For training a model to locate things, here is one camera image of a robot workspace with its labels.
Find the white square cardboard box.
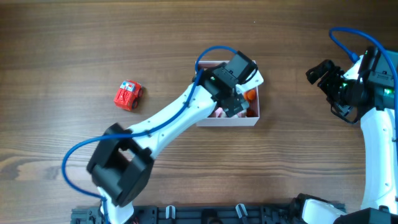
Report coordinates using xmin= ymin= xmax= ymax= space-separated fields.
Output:
xmin=196 ymin=70 xmax=264 ymax=127

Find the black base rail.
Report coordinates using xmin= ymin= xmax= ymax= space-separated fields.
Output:
xmin=70 ymin=203 xmax=348 ymax=224

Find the pink white plush duck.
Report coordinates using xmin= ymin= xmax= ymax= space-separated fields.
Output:
xmin=209 ymin=107 xmax=247 ymax=118

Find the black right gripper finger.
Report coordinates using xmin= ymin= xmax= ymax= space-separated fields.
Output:
xmin=305 ymin=60 xmax=335 ymax=85
xmin=326 ymin=96 xmax=353 ymax=121

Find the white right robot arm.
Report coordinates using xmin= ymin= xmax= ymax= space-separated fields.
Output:
xmin=289 ymin=47 xmax=397 ymax=223

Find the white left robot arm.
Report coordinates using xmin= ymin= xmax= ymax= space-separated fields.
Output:
xmin=86 ymin=51 xmax=264 ymax=223

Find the yellow white plush duck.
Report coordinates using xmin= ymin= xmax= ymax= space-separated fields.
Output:
xmin=243 ymin=89 xmax=257 ymax=117

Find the red toy fire truck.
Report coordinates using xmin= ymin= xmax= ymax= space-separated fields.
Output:
xmin=113 ymin=80 xmax=143 ymax=111

